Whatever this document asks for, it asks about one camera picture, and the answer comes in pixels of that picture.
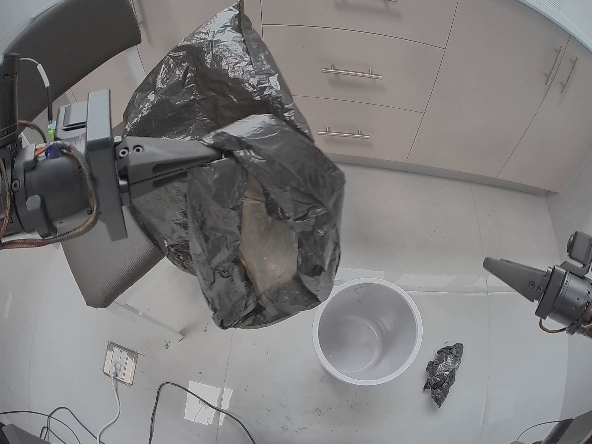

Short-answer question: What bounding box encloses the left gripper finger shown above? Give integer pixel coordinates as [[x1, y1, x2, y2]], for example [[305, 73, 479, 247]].
[[115, 137, 227, 178], [118, 168, 190, 204]]

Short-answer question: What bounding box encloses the grey padded white-framed chair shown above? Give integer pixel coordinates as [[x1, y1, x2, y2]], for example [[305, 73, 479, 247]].
[[0, 0, 186, 341]]

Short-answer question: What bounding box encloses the black plastic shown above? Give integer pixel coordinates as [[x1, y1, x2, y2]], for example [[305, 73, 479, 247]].
[[423, 342, 464, 408]]

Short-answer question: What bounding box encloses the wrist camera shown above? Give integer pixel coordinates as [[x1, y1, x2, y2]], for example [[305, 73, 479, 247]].
[[46, 101, 89, 143], [565, 231, 592, 277]]

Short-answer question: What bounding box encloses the white trash bin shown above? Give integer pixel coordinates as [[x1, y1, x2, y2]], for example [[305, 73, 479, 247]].
[[312, 279, 424, 384]]

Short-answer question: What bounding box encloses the black cable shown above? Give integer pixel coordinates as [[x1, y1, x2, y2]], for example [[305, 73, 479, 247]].
[[0, 406, 99, 444], [517, 421, 556, 444], [150, 382, 257, 444]]

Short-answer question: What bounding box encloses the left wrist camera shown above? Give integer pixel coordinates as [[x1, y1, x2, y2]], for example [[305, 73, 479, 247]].
[[46, 101, 89, 143]]

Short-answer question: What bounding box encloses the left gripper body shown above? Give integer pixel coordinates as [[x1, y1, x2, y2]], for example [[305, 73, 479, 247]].
[[13, 90, 128, 243]]

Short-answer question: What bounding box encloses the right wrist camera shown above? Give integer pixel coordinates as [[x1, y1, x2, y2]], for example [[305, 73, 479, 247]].
[[565, 231, 592, 277]]

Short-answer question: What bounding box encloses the beige cabinet with drawers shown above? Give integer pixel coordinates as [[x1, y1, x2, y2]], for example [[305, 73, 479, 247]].
[[69, 0, 592, 196]]

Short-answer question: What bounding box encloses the white cable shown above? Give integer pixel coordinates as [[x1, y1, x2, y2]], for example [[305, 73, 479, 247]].
[[95, 361, 123, 444]]

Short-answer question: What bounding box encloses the black plastic bag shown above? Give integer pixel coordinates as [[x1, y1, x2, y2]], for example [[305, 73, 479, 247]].
[[122, 0, 347, 331]]

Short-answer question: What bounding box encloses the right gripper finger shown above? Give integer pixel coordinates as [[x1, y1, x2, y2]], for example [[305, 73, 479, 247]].
[[488, 267, 546, 302], [483, 257, 551, 286]]

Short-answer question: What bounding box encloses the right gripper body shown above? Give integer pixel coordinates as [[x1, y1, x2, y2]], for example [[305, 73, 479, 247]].
[[536, 265, 592, 325]]

